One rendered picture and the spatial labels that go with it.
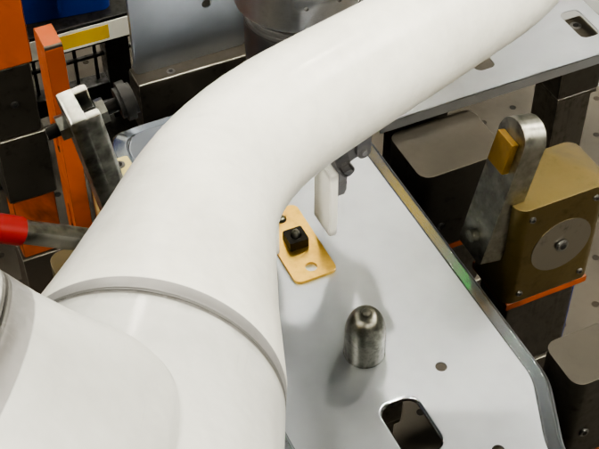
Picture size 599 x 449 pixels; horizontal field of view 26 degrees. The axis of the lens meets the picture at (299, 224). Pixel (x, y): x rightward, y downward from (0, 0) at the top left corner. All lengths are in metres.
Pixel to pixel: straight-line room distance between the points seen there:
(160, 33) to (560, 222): 0.41
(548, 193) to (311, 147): 0.54
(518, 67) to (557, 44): 0.05
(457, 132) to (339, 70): 0.65
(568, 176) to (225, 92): 0.59
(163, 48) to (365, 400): 0.43
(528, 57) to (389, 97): 0.69
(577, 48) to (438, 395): 0.45
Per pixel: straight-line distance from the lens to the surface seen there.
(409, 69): 0.61
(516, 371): 1.01
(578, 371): 1.04
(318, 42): 0.59
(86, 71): 1.75
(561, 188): 1.09
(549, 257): 1.13
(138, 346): 0.39
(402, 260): 1.08
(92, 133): 0.90
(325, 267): 1.06
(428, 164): 1.19
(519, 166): 1.04
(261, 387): 0.43
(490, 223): 1.08
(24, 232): 0.95
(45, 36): 0.99
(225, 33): 1.27
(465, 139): 1.22
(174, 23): 1.24
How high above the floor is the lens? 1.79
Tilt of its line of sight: 46 degrees down
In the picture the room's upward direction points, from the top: straight up
